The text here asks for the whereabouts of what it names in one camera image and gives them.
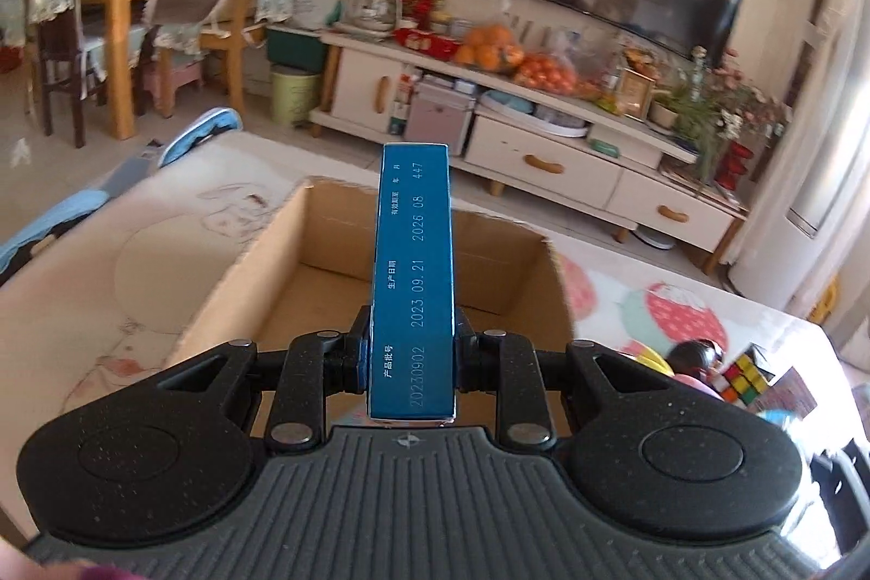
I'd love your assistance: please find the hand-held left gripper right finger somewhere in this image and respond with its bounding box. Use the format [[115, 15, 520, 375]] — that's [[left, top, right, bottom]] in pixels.
[[452, 304, 672, 447]]

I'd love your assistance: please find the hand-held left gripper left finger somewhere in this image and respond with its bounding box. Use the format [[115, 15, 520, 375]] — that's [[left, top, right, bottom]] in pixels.
[[155, 304, 375, 451]]

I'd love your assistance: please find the cardboard box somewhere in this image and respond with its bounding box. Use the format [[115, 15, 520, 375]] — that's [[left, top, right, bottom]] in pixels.
[[166, 177, 575, 438]]

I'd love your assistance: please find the blue rectangular carton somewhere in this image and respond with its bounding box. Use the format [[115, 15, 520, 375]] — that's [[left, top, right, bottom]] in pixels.
[[367, 143, 458, 423]]

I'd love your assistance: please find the colourful puzzle cube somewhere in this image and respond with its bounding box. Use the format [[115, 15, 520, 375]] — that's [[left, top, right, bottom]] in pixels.
[[720, 352, 776, 404]]

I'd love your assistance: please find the white television cabinet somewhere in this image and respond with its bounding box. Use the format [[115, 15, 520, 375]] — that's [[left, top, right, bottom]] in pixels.
[[309, 26, 749, 275]]

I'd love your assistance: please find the dark round toy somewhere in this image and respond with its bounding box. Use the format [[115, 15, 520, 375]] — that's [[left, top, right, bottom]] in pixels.
[[667, 339, 723, 381]]

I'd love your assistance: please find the pink storage case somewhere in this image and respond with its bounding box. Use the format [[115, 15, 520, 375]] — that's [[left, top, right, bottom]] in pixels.
[[406, 80, 477, 156]]

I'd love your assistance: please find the pale green trash bin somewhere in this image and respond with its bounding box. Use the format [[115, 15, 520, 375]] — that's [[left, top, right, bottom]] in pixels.
[[270, 65, 322, 127]]

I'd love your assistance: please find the bag of small tangerines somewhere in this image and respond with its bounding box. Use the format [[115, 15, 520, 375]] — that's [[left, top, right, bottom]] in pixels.
[[514, 51, 579, 95]]

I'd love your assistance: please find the bag of large oranges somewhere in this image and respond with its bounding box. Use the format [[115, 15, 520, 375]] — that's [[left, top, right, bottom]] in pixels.
[[454, 24, 526, 73]]

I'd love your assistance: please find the dark green storage box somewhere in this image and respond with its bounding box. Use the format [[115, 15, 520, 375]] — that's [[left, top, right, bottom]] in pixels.
[[265, 24, 331, 73]]

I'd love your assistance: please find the red snack box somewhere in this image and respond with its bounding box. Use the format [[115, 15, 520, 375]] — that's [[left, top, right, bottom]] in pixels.
[[394, 28, 458, 59]]

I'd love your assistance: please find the pink plastic stool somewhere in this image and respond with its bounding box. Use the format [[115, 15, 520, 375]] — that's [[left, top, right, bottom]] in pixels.
[[142, 57, 205, 105]]

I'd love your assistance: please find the potted plant with dried flowers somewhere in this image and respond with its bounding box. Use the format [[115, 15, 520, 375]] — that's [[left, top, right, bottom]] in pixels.
[[649, 46, 791, 192]]

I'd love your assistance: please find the glass kettle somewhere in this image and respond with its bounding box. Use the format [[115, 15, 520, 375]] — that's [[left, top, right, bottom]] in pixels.
[[340, 0, 402, 34]]

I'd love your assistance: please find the white standing air conditioner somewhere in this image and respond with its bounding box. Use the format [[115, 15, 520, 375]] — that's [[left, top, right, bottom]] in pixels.
[[724, 0, 870, 323]]

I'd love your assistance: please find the wooden dining table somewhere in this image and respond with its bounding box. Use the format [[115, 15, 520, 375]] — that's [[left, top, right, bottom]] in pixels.
[[78, 0, 171, 139]]

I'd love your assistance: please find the gold picture frame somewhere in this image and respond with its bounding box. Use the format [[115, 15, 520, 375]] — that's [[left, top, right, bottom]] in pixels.
[[615, 67, 657, 120]]

